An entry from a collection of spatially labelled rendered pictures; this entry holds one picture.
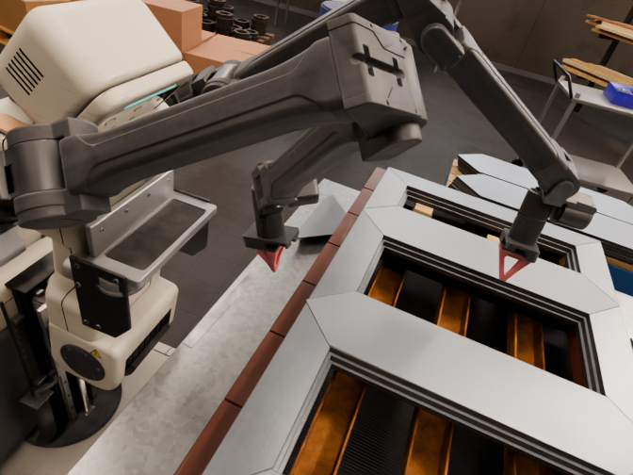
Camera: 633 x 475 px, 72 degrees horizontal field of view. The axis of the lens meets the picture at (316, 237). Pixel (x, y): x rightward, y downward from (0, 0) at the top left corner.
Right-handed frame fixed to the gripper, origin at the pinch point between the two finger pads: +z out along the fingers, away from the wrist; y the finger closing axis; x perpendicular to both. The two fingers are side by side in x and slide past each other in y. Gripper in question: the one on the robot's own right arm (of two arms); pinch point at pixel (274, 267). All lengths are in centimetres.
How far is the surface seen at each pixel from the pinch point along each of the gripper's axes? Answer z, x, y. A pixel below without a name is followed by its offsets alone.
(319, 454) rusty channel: 28.0, 21.3, -17.1
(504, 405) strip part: 18, 6, -50
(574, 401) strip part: 21, -2, -64
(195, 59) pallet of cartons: 8, -245, 184
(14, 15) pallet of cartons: -25, -236, 357
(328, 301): 8.3, -2.1, -11.4
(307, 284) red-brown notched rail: 9.9, -8.1, -4.0
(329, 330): 9.0, 5.7, -14.2
